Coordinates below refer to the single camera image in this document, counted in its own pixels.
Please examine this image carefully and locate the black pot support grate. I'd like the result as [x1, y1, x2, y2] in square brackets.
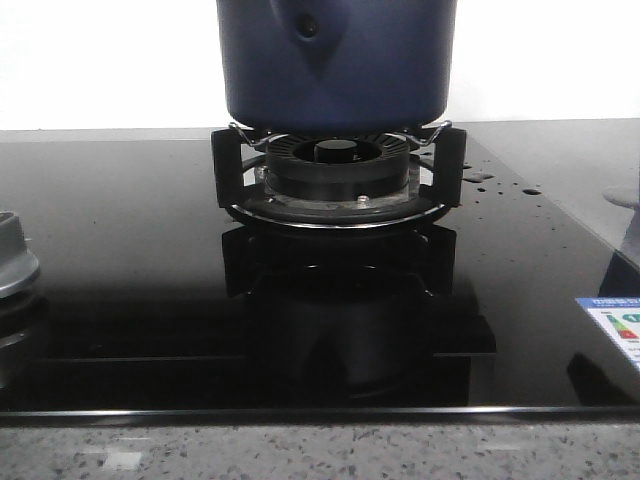
[211, 122, 467, 231]

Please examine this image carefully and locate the blue cooking pot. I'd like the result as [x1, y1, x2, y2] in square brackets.
[216, 0, 457, 134]

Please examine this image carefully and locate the black gas burner head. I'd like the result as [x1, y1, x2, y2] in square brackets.
[266, 134, 410, 201]

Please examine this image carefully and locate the black glass gas cooktop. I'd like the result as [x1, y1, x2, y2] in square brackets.
[1, 139, 639, 426]

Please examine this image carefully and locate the silver stove control knob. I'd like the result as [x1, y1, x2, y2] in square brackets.
[1, 211, 40, 299]

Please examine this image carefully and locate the energy rating label sticker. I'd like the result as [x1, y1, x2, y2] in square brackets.
[576, 297, 639, 370]

